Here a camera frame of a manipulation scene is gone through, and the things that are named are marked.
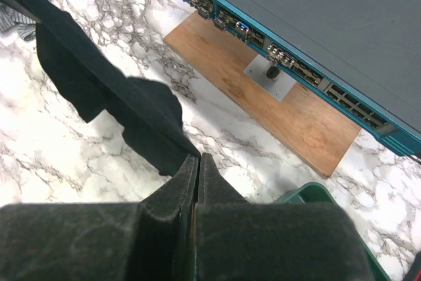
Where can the grey network switch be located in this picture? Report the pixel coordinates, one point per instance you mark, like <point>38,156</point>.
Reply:
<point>361,56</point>

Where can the brown plywood board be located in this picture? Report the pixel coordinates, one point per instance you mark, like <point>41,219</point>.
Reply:
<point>306,124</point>

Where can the grey striped underwear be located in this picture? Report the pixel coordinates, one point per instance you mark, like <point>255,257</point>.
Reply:
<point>10,18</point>

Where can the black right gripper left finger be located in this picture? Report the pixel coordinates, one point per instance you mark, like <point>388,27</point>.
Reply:
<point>146,240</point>

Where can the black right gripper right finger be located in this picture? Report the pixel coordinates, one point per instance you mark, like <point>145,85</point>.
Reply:
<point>238,240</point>

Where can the black underwear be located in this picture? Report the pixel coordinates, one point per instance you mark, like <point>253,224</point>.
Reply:
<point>148,111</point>

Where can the green divided plastic tray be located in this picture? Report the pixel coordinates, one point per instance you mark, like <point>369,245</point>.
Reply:
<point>313,192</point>

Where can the grey metal stand bracket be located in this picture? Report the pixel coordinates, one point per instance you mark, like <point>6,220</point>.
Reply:
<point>273,80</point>

